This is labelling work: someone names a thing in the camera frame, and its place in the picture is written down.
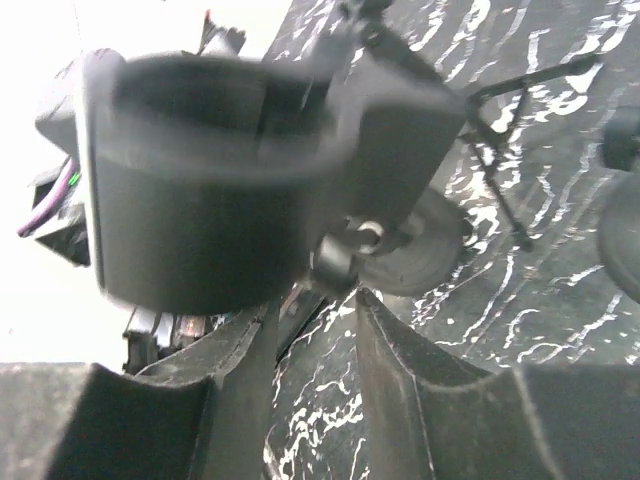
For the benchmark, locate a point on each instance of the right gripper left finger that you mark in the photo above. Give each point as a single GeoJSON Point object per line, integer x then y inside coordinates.
{"type": "Point", "coordinates": [202, 413]}

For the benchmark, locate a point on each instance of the tall black tripod stand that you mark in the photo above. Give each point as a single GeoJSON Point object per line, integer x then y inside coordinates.
{"type": "Point", "coordinates": [365, 19]}

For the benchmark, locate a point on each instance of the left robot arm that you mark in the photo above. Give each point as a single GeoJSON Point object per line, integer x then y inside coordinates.
{"type": "Point", "coordinates": [57, 218]}

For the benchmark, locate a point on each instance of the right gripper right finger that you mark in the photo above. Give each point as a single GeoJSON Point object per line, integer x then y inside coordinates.
{"type": "Point", "coordinates": [431, 415]}

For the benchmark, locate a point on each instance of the round base stand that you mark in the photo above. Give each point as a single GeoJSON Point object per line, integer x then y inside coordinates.
{"type": "Point", "coordinates": [215, 182]}
{"type": "Point", "coordinates": [618, 228]}

